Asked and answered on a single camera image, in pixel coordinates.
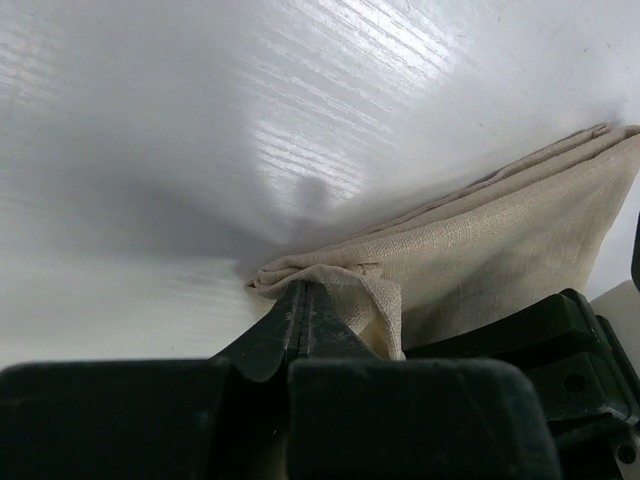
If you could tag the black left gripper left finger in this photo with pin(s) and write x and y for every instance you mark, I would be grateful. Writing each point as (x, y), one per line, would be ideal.
(217, 418)

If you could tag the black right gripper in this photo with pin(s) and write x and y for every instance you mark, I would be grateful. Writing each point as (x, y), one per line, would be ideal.
(585, 382)

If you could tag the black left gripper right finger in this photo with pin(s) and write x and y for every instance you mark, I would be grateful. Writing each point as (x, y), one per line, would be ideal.
(355, 416)

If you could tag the beige cloth napkin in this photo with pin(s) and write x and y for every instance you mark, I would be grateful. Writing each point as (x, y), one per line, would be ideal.
(482, 253)

